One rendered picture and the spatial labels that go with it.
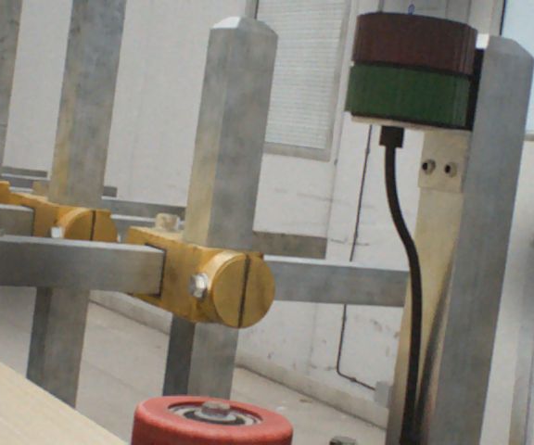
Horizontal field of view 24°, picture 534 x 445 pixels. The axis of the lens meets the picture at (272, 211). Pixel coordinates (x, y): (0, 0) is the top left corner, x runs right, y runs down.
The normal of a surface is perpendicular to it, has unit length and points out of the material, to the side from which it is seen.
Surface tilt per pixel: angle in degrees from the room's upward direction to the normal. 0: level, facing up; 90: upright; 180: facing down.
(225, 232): 90
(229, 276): 90
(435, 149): 90
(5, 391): 0
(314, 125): 90
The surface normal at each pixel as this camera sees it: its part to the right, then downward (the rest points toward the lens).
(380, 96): -0.49, -0.02
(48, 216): -0.84, -0.08
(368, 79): -0.71, -0.06
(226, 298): 0.52, 0.11
